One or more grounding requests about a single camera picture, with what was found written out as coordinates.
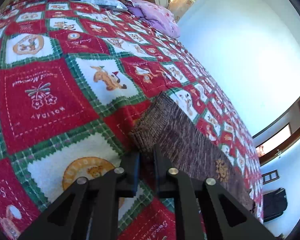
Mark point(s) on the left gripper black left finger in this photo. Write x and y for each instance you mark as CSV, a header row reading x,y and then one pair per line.
x,y
88,209

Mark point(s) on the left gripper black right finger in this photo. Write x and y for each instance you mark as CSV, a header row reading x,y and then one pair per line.
x,y
204,209

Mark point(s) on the brown striped knit sweater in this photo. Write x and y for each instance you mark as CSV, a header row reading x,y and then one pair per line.
x,y
165,125

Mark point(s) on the wooden chair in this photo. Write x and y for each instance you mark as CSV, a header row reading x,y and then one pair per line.
x,y
270,177

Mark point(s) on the brown wooden door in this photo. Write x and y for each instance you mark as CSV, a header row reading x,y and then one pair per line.
x,y
278,136

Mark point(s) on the red patchwork bedspread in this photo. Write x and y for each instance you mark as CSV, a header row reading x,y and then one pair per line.
x,y
74,80

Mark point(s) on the pink crumpled blanket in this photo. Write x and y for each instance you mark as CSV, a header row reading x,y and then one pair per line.
x,y
156,16

